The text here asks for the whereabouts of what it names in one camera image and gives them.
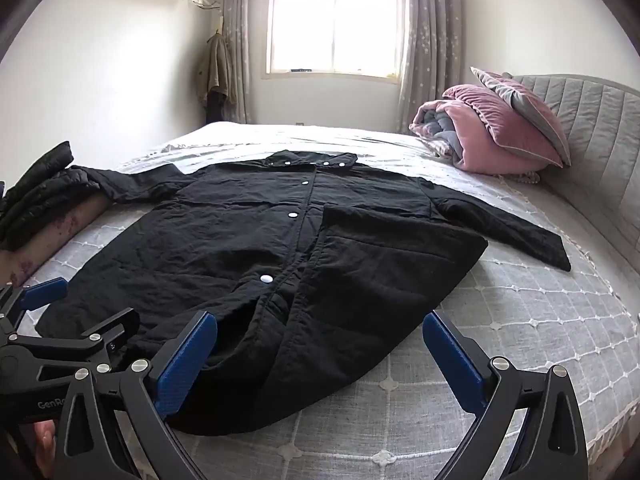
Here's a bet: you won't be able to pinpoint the black quilted coat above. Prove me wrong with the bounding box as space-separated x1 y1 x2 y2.
35 150 572 436

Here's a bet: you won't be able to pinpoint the folded black padded clothes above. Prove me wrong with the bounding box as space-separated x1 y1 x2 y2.
0 141 108 251

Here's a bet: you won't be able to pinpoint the pink velvet pillow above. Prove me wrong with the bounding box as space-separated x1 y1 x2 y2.
442 84 565 168

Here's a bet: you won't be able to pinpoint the pink floral bolster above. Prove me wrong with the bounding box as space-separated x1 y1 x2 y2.
0 192 112 291

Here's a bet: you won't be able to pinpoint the bed with grey quilted bedspread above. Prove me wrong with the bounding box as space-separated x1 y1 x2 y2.
20 121 640 480

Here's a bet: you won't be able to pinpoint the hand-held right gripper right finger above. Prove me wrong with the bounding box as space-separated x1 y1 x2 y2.
422 310 591 480

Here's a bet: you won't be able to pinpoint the person's left hand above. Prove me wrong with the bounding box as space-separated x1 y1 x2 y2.
30 419 57 480

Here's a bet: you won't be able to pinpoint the folded pink and grey quilt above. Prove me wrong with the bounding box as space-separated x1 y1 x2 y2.
409 100 541 183

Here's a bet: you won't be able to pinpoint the grey pillow with pink trim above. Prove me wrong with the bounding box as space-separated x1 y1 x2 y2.
470 66 572 167

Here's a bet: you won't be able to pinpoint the hanging olive jacket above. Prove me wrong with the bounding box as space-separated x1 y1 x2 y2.
195 32 237 123

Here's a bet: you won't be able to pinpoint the grey patterned curtain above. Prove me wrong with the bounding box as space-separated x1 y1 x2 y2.
220 0 273 123
397 0 463 133

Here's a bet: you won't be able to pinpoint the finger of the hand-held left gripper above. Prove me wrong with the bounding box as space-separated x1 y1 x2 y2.
0 277 69 343
0 307 142 368

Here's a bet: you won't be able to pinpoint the grey padded headboard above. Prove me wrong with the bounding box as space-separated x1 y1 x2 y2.
510 74 640 321

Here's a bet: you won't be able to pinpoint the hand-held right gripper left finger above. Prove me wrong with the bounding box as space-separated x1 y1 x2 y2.
52 311 219 480

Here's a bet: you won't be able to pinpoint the window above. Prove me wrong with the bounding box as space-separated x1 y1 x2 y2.
261 0 407 81

